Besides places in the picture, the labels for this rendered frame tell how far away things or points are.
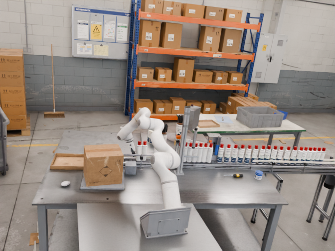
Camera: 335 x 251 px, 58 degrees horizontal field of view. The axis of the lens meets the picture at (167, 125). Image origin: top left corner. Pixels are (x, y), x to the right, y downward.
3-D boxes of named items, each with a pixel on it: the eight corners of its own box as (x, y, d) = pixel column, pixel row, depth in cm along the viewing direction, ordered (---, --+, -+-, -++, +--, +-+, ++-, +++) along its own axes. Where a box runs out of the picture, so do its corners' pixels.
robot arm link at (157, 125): (159, 172, 222) (177, 172, 231) (166, 161, 215) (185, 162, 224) (141, 124, 254) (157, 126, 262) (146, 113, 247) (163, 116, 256)
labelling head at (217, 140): (215, 155, 328) (219, 133, 319) (218, 160, 316) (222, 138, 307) (202, 155, 326) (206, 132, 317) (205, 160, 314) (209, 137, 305)
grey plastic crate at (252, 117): (265, 118, 506) (268, 106, 499) (281, 127, 472) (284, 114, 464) (235, 119, 484) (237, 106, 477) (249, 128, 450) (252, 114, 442)
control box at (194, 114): (198, 125, 291) (201, 106, 284) (191, 130, 276) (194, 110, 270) (188, 123, 295) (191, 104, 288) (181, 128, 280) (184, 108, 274)
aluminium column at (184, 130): (180, 171, 296) (189, 106, 274) (181, 174, 292) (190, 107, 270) (176, 171, 296) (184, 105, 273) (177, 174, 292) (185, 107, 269)
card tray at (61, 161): (86, 157, 304) (86, 154, 302) (84, 170, 280) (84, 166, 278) (55, 156, 299) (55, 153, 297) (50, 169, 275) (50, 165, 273)
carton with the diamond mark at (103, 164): (116, 170, 282) (118, 143, 273) (122, 183, 261) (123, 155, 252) (83, 172, 271) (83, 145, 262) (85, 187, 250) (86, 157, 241)
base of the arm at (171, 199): (181, 211, 222) (177, 186, 229) (191, 206, 206) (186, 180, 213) (156, 213, 216) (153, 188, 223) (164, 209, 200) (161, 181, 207)
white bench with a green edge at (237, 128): (266, 154, 567) (276, 114, 540) (293, 175, 501) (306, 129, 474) (171, 159, 508) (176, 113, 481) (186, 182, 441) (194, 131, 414)
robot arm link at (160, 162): (181, 182, 217) (176, 150, 226) (159, 182, 207) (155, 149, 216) (171, 186, 226) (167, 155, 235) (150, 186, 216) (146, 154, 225)
